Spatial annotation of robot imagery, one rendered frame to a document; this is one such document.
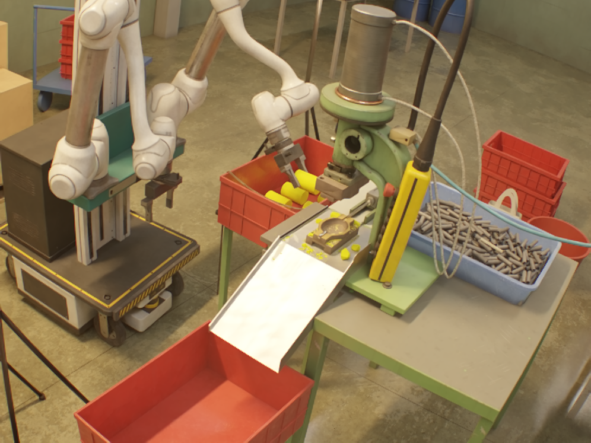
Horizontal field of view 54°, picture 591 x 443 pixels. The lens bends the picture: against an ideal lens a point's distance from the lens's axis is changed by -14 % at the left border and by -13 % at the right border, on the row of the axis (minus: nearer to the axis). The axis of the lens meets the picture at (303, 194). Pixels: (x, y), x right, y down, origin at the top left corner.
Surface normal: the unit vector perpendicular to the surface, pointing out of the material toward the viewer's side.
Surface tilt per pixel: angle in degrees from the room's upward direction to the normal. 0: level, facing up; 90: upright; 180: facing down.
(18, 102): 90
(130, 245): 0
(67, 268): 0
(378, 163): 90
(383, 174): 90
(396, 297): 0
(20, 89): 90
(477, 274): 100
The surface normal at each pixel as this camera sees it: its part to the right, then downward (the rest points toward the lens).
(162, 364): 0.82, 0.38
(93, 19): -0.02, 0.40
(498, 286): -0.59, 0.48
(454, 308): 0.14, -0.86
